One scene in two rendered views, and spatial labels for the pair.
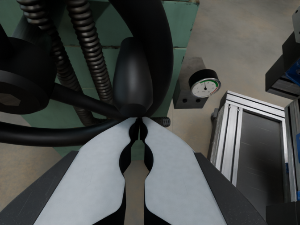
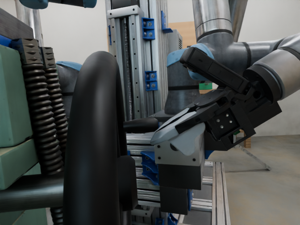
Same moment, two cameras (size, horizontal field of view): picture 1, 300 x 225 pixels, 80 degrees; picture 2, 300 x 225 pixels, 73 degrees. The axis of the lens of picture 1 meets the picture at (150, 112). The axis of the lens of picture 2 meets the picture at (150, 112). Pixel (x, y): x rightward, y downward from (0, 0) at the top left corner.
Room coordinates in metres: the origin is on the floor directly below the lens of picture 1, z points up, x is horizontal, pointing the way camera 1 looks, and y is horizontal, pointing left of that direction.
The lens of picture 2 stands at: (0.04, 0.34, 0.92)
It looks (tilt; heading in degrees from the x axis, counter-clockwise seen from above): 7 degrees down; 275
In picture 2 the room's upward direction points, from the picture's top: 3 degrees counter-clockwise
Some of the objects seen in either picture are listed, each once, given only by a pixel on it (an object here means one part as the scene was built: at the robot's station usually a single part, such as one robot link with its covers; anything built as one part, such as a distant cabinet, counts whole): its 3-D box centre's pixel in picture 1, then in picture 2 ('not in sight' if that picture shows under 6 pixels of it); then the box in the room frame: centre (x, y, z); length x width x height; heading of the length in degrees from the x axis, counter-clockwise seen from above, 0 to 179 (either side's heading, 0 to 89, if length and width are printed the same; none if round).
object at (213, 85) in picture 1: (202, 85); not in sight; (0.28, -0.11, 0.65); 0.06 x 0.04 x 0.08; 101
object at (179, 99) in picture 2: not in sight; (183, 98); (-0.02, -0.43, 0.87); 0.15 x 0.15 x 0.10
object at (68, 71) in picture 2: not in sight; (70, 77); (0.46, -0.54, 0.98); 0.13 x 0.12 x 0.14; 35
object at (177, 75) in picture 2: not in sight; (184, 67); (-0.03, -0.43, 0.98); 0.13 x 0.12 x 0.14; 7
